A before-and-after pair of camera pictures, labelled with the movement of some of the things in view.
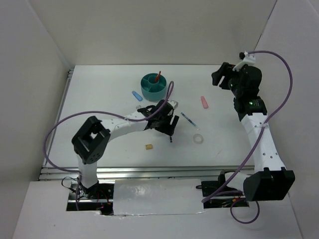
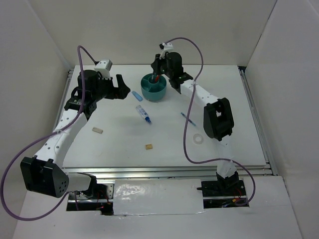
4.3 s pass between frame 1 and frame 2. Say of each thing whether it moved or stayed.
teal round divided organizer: stayed
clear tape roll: stayed
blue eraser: stayed
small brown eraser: stayed
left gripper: moved
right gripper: moved
